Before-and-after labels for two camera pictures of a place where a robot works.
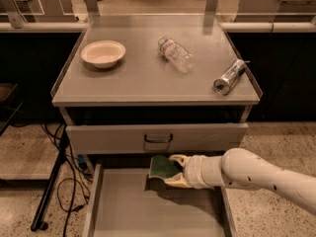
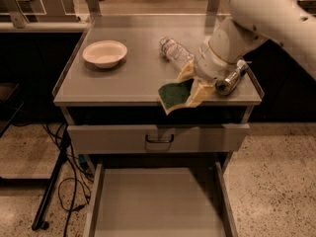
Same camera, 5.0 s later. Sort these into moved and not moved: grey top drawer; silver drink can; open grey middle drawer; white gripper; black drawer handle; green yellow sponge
Moved: green yellow sponge; white gripper
Not moved: silver drink can; black drawer handle; open grey middle drawer; grey top drawer
